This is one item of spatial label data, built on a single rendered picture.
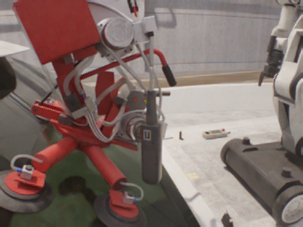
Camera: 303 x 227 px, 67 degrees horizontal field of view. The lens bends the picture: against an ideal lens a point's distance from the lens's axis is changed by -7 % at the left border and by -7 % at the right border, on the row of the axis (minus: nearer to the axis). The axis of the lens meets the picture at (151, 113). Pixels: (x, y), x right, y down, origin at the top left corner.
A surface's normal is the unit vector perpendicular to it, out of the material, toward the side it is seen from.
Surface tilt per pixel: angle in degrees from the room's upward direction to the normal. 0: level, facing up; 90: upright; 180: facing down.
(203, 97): 90
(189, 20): 90
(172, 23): 90
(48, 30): 90
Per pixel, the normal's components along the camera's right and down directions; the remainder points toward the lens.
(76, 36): 0.27, 0.32
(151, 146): -0.33, 0.31
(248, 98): 0.04, 0.33
